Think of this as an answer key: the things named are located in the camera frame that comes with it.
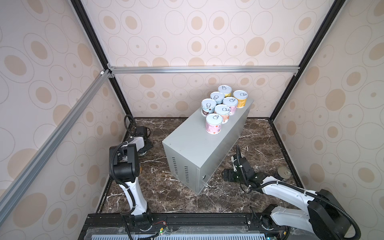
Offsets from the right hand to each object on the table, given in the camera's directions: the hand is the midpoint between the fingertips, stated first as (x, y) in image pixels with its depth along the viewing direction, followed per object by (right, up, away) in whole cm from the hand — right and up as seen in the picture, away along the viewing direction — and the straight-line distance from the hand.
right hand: (227, 172), depth 88 cm
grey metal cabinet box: (-20, +14, -28) cm, 37 cm away
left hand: (-52, +16, +13) cm, 56 cm away
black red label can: (+29, +2, -7) cm, 30 cm away
